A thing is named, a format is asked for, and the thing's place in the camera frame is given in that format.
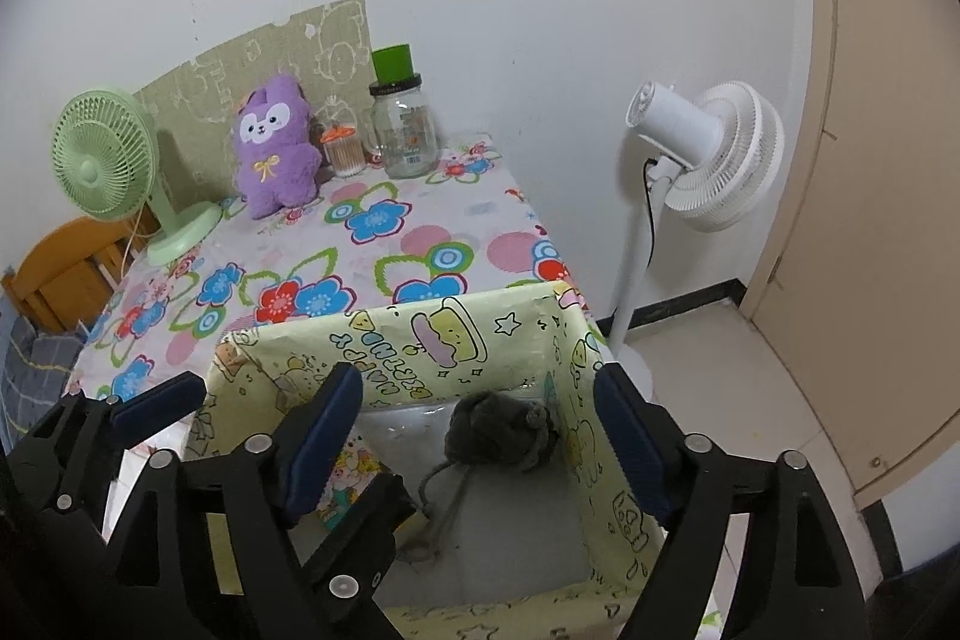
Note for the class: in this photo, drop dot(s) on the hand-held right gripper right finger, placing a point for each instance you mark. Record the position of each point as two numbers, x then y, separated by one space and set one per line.
630 452

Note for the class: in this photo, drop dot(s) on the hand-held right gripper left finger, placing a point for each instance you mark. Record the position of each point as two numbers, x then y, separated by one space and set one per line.
322 445

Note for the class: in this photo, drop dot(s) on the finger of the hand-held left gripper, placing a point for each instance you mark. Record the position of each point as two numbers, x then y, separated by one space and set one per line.
157 404
360 535

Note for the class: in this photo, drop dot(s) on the yellow printed storage box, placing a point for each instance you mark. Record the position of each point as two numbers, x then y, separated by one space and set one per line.
450 340

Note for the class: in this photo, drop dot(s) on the grey plaid bedding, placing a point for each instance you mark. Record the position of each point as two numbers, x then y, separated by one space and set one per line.
37 362

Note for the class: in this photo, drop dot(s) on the wooden chair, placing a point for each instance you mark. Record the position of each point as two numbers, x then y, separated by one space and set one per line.
67 265

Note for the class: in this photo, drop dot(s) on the green desk fan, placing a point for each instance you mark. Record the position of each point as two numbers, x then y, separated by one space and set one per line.
97 160

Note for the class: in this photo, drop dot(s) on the purple plush toy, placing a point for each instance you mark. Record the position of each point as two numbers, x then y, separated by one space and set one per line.
274 160

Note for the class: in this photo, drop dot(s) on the cotton swab jar orange lid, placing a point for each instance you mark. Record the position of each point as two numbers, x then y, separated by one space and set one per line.
343 156

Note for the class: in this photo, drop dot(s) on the glass mug jar black lid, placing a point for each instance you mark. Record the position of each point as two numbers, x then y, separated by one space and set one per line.
405 130

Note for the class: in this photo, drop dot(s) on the white standing fan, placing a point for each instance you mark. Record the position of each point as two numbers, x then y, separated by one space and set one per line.
675 123

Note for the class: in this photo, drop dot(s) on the beige door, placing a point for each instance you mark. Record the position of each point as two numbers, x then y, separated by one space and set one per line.
885 197

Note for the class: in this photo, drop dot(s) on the green plastic cup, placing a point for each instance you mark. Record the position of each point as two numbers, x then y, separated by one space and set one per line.
393 63

